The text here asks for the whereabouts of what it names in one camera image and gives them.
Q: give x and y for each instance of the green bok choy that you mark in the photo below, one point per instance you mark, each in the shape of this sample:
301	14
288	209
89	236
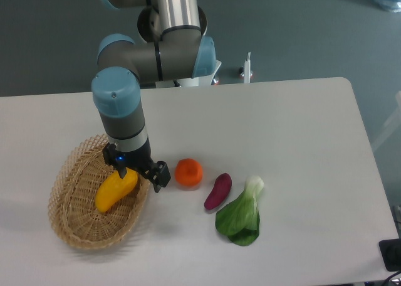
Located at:
239	220

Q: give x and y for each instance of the yellow mango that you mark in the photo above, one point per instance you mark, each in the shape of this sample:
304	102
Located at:
114	188

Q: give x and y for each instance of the white metal stand leg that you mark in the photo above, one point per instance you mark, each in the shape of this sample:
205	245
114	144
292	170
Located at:
245	71

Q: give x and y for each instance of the woven wicker basket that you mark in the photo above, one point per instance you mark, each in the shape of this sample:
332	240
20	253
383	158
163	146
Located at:
71	209

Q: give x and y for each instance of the black device at table edge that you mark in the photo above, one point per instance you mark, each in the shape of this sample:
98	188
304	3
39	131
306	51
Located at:
390	251

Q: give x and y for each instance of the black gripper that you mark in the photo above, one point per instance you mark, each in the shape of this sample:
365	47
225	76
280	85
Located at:
136	155

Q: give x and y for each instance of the orange tangerine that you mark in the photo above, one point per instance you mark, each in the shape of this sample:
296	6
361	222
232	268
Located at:
188	172

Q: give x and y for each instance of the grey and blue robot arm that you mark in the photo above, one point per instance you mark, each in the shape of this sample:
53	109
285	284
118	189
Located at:
179	50

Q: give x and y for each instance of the purple sweet potato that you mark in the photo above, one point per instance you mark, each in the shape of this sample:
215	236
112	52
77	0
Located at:
219	193

